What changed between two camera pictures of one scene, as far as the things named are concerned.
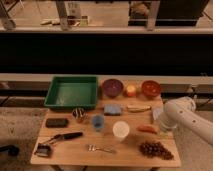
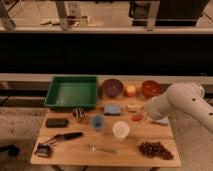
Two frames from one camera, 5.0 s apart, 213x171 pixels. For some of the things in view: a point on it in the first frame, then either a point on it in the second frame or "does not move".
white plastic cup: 120,129 does not move
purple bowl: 112,87 does not move
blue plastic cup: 98,122 does not move
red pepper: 148,128 -> 137,117
